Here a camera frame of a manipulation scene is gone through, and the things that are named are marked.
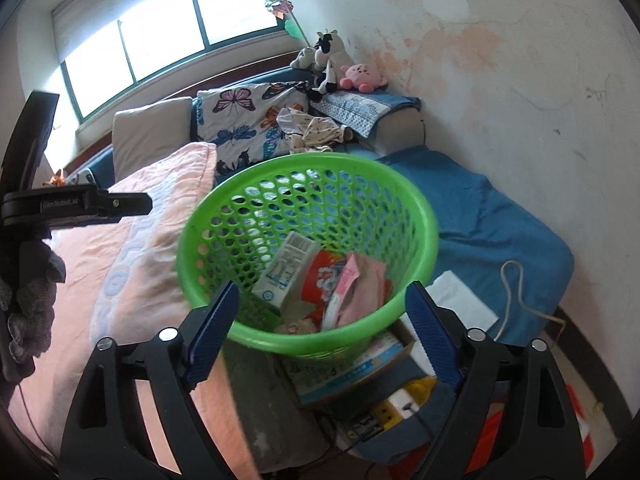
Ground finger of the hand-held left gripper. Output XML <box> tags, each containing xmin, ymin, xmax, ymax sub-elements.
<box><xmin>106</xmin><ymin>190</ymin><xmax>154</xmax><ymax>222</ymax></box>

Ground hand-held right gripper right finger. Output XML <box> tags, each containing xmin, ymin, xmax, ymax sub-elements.
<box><xmin>404</xmin><ymin>281</ymin><xmax>587</xmax><ymax>480</ymax></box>

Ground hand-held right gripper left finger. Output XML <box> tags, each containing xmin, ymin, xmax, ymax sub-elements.
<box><xmin>58</xmin><ymin>280</ymin><xmax>241</xmax><ymax>480</ymax></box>

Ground pink foil snack wrapper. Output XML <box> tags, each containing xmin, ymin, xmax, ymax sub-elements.
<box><xmin>321</xmin><ymin>252</ymin><xmax>389</xmax><ymax>332</ymax></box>

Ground blue white milk carton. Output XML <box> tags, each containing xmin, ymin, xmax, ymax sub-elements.
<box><xmin>251</xmin><ymin>231</ymin><xmax>324</xmax><ymax>312</ymax></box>

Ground red printed paper cup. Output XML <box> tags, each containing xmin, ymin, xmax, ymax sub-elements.
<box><xmin>299</xmin><ymin>249</ymin><xmax>352</xmax><ymax>328</ymax></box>

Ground green plastic basket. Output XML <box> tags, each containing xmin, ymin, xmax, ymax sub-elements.
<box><xmin>176</xmin><ymin>153</ymin><xmax>440</xmax><ymax>362</ymax></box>

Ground person's left hand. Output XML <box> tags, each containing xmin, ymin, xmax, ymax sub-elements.
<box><xmin>8</xmin><ymin>244</ymin><xmax>67</xmax><ymax>359</ymax></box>

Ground white paper sheet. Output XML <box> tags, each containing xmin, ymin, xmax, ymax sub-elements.
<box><xmin>426</xmin><ymin>270</ymin><xmax>501</xmax><ymax>332</ymax></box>

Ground beige pillow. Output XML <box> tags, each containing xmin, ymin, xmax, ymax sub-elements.
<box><xmin>112</xmin><ymin>97</ymin><xmax>194</xmax><ymax>182</ymax></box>

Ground yellow white power strip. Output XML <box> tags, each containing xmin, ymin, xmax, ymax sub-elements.
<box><xmin>344</xmin><ymin>376</ymin><xmax>442</xmax><ymax>442</ymax></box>

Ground printed cardboard box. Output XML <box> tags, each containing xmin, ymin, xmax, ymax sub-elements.
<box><xmin>281</xmin><ymin>319</ymin><xmax>419</xmax><ymax>407</ymax></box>

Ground grey block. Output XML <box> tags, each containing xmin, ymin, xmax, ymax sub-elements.
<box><xmin>221</xmin><ymin>344</ymin><xmax>332</xmax><ymax>477</ymax></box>

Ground blue bed sheet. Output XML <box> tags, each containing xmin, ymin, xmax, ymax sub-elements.
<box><xmin>374</xmin><ymin>146</ymin><xmax>576</xmax><ymax>322</ymax></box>

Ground red object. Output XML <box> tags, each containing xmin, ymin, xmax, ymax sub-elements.
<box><xmin>477</xmin><ymin>384</ymin><xmax>597</xmax><ymax>478</ymax></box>

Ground butterfly print pillow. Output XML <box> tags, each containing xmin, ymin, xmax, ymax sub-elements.
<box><xmin>192</xmin><ymin>81</ymin><xmax>312</xmax><ymax>177</ymax></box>

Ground window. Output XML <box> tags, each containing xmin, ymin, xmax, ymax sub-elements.
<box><xmin>52</xmin><ymin>0</ymin><xmax>282</xmax><ymax>124</ymax></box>

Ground patterned baby clothes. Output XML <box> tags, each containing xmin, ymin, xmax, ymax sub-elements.
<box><xmin>276</xmin><ymin>107</ymin><xmax>354</xmax><ymax>154</ymax></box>

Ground grey cushion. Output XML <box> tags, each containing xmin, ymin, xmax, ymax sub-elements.
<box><xmin>374</xmin><ymin>109</ymin><xmax>427</xmax><ymax>157</ymax></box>

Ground grey white plush toy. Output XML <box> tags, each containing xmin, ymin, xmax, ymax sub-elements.
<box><xmin>291</xmin><ymin>47</ymin><xmax>319</xmax><ymax>72</ymax></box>

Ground blue patterned cloth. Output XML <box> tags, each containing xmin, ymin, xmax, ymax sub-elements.
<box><xmin>309</xmin><ymin>91</ymin><xmax>422</xmax><ymax>139</ymax></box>

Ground black white cow plush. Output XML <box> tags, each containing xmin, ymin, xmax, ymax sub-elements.
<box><xmin>307</xmin><ymin>29</ymin><xmax>347</xmax><ymax>102</ymax></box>

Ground green paper pinwheel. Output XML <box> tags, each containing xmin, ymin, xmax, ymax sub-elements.
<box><xmin>263</xmin><ymin>0</ymin><xmax>312</xmax><ymax>45</ymax></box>

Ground pink plush toy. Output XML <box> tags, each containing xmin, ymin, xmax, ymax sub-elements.
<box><xmin>339</xmin><ymin>62</ymin><xmax>389</xmax><ymax>93</ymax></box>

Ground white cable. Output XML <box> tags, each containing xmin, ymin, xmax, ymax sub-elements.
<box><xmin>499</xmin><ymin>260</ymin><xmax>567</xmax><ymax>342</ymax></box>

